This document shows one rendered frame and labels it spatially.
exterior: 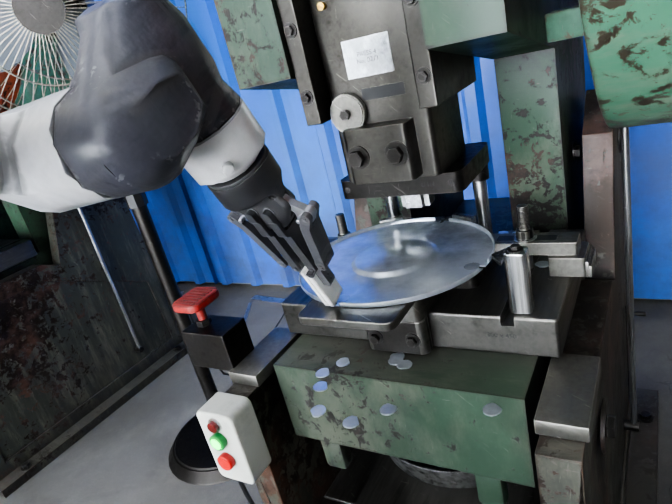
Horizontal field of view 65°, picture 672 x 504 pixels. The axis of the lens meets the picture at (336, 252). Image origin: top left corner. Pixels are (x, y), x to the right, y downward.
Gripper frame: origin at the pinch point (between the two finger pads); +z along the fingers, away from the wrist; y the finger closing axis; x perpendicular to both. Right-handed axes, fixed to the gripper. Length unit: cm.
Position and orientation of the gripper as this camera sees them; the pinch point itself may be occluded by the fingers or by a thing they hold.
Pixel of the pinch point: (322, 281)
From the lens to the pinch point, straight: 68.1
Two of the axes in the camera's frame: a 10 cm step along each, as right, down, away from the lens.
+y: 8.0, 0.4, -6.0
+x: 4.2, -7.6, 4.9
